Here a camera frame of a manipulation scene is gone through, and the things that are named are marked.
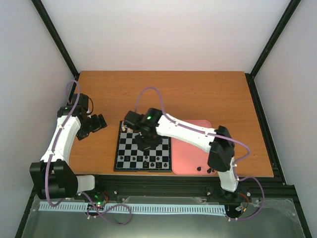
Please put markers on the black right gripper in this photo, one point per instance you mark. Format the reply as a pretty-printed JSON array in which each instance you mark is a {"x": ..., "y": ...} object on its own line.
[{"x": 142, "y": 147}]

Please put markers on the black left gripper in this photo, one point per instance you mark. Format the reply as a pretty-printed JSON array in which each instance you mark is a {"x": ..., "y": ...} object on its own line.
[{"x": 98, "y": 125}]

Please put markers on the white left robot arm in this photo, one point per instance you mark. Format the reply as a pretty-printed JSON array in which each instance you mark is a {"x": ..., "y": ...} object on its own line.
[{"x": 52, "y": 176}]

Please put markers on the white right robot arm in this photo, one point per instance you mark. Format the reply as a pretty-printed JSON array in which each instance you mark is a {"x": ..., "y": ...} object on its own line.
[{"x": 155, "y": 124}]

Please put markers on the black white chess board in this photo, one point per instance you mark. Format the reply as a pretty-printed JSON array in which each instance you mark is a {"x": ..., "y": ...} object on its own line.
[{"x": 126, "y": 146}]

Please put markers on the black king piece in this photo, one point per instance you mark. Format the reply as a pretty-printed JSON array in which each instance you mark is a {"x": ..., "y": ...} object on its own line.
[{"x": 145, "y": 164}]

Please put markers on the pink tray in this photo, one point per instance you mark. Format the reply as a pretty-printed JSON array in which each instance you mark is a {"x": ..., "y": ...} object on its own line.
[{"x": 185, "y": 158}]

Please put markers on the light blue cable duct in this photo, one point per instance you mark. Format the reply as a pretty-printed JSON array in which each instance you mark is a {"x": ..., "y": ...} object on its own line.
[{"x": 139, "y": 209}]

